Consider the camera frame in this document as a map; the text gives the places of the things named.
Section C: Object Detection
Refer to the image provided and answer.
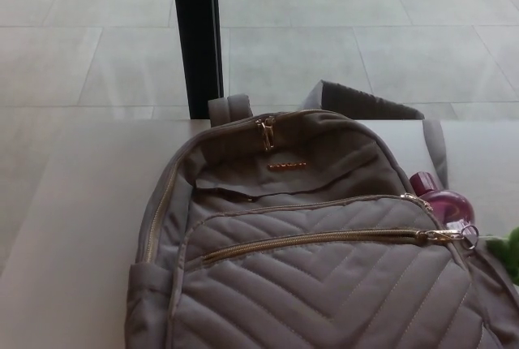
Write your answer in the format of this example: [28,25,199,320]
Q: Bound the grey quilted backpack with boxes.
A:
[128,79,519,349]

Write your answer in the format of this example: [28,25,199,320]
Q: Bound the green plush keychain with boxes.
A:
[461,223,519,287]

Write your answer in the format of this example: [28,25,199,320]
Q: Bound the purple transparent water bottle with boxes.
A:
[409,170,476,231]

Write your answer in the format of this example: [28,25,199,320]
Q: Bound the black window frame post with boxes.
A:
[169,0,225,120]

